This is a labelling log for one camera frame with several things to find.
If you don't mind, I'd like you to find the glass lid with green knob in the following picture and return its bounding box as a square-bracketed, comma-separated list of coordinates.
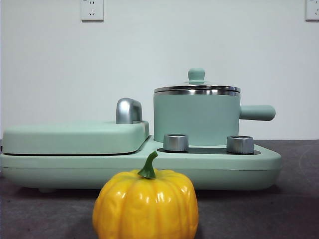
[154, 68, 242, 92]

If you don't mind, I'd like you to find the yellow pumpkin with green stem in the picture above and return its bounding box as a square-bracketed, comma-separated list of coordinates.
[92, 151, 199, 239]

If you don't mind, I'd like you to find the silver control knob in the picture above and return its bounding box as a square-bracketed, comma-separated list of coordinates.
[163, 133, 189, 152]
[226, 135, 254, 154]

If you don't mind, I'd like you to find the green griddle cover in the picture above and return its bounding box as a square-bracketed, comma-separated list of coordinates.
[1, 120, 150, 154]

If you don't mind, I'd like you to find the green breakfast machine base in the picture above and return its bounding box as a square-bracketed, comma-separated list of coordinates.
[0, 135, 283, 194]

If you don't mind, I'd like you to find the green pot with handle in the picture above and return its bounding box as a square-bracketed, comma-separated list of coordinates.
[153, 89, 276, 147]

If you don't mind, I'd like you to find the silver griddle cover handle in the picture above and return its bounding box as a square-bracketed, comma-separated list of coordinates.
[115, 98, 143, 124]

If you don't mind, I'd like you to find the white wall socket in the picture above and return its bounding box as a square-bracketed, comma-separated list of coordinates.
[305, 0, 319, 22]
[81, 0, 104, 22]

